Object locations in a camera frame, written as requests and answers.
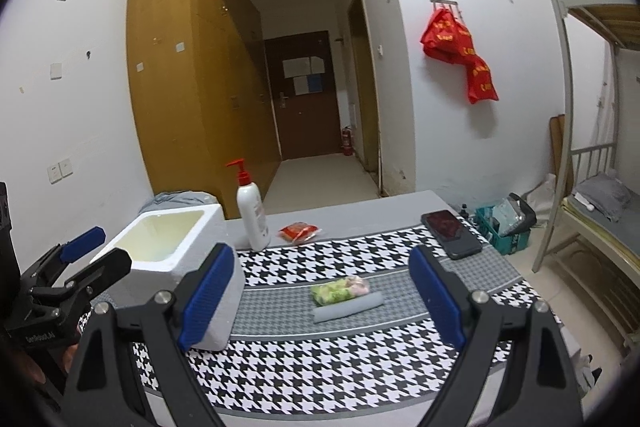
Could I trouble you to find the green tissue packet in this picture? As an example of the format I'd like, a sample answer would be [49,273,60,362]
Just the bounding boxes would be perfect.
[310,277,370,307]

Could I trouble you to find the white foam strip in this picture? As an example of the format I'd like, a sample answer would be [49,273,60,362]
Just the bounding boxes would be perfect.
[312,291,384,323]

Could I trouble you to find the person's left hand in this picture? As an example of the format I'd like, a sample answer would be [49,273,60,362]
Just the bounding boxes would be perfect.
[8,343,79,389]

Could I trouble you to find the white styrofoam box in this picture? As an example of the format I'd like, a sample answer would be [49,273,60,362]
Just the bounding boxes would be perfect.
[92,204,245,351]

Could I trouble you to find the light blue crumpled cloth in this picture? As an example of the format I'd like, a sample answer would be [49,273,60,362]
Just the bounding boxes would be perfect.
[139,191,218,213]

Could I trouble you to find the black smartphone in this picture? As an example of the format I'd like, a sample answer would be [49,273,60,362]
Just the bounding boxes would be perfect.
[421,210,483,260]

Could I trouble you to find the white red pump bottle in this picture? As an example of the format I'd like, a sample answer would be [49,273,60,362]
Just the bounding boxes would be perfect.
[227,158,270,251]

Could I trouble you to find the teal storage basket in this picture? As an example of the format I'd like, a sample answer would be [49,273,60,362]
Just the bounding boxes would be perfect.
[474,193,537,256]

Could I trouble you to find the metal bunk bed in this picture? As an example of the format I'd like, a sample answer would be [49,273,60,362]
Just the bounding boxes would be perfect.
[533,0,639,350]

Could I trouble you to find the wooden wardrobe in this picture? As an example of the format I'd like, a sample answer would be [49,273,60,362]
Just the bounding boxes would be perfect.
[126,0,281,219]

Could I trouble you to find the houndstooth table runner cloth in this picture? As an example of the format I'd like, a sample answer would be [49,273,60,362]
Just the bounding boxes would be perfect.
[96,215,564,417]

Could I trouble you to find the red snack packet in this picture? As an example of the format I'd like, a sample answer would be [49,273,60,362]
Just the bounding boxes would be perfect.
[279,221,322,245]

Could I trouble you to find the grey folded clothes on bed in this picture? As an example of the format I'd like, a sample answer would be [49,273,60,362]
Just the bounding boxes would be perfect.
[573,172,631,222]

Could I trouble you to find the dark brown entry door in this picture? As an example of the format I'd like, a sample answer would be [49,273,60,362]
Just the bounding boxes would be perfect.
[265,30,341,160]

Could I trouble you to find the red fire extinguisher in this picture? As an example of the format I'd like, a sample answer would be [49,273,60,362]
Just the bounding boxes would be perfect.
[342,126,354,156]

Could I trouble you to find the red hanging bags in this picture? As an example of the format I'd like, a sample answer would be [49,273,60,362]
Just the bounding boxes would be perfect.
[420,8,499,104]

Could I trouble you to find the white wall switches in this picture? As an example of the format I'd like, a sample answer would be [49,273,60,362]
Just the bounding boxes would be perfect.
[47,158,74,184]

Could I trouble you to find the wooden boards against wall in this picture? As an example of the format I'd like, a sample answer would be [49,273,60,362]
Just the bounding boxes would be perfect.
[549,114,574,196]

